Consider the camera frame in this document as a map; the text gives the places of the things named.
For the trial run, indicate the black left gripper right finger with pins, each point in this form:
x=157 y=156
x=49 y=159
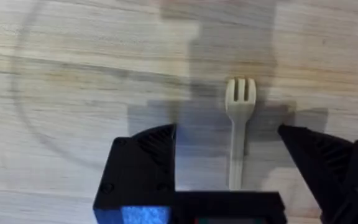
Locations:
x=331 y=168

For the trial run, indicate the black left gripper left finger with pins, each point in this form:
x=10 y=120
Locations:
x=141 y=168

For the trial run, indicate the pale wooden fork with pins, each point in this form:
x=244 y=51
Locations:
x=240 y=124

